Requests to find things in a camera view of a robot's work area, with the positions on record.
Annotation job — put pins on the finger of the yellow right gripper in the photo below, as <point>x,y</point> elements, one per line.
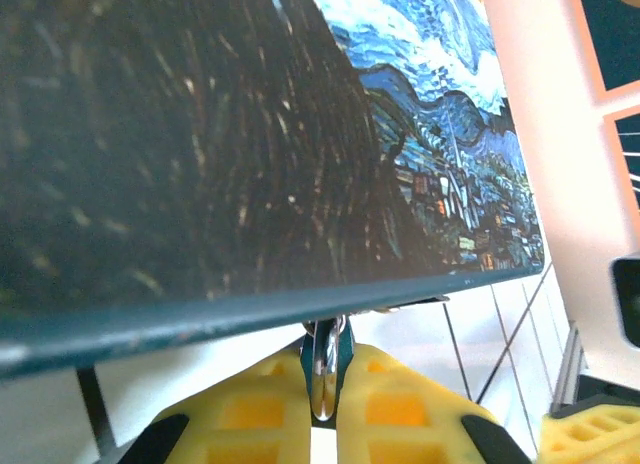
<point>595,439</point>

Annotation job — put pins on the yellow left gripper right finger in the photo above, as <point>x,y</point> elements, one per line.
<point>400,414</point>

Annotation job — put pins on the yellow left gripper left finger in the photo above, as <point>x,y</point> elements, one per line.
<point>240,414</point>

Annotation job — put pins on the starry night painted tin box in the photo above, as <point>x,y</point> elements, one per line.
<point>200,134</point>

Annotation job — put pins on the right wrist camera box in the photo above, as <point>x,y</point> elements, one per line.
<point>627,299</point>

